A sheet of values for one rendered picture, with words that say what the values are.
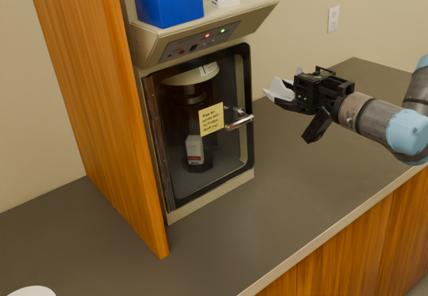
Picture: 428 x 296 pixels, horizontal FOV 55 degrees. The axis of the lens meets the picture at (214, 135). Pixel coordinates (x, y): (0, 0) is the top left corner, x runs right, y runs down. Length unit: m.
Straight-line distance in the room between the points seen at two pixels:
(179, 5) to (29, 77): 0.62
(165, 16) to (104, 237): 0.65
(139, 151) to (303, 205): 0.53
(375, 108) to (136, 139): 0.47
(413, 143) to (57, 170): 1.08
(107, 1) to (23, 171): 0.78
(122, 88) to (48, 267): 0.56
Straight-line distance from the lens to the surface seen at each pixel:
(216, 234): 1.12
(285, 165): 1.35
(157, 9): 0.80
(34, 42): 1.28
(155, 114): 0.96
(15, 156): 1.38
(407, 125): 0.76
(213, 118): 1.06
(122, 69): 0.80
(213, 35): 0.92
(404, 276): 2.00
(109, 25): 0.77
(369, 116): 0.79
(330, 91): 0.84
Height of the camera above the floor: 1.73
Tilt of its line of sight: 31 degrees down
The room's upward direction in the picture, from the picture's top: 6 degrees counter-clockwise
